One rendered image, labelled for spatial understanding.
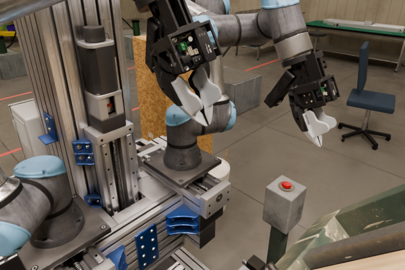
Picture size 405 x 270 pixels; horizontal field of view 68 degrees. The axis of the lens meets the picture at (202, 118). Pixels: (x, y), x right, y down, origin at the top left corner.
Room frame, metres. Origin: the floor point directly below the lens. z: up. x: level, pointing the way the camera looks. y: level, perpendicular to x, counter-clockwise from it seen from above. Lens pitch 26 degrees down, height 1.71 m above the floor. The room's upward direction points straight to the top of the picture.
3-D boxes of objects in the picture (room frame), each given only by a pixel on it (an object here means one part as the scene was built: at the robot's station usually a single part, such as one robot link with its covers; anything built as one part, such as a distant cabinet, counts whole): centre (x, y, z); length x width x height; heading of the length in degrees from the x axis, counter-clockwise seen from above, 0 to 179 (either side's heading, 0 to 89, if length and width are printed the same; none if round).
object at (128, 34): (6.94, 1.67, 0.48); 0.96 x 0.77 x 0.95; 43
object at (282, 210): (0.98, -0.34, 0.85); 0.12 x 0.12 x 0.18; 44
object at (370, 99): (3.05, -1.82, 0.51); 0.59 x 0.56 x 1.02; 39
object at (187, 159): (1.01, 0.08, 1.09); 0.15 x 0.15 x 0.10
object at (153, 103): (2.45, 0.23, 0.63); 0.50 x 0.42 x 1.25; 132
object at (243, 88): (4.17, -0.34, 0.45); 0.95 x 0.75 x 0.90; 45
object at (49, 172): (0.65, 0.43, 1.20); 0.13 x 0.12 x 0.14; 175
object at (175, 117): (1.01, 0.07, 1.20); 0.13 x 0.12 x 0.14; 110
